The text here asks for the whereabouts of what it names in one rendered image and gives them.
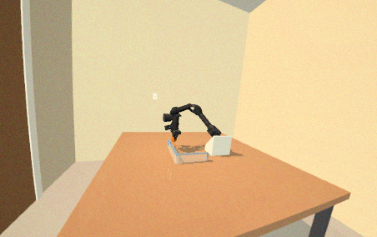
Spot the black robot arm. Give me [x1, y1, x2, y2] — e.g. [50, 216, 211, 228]
[163, 103, 221, 137]

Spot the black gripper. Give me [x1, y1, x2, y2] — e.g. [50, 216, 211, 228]
[170, 122, 181, 141]

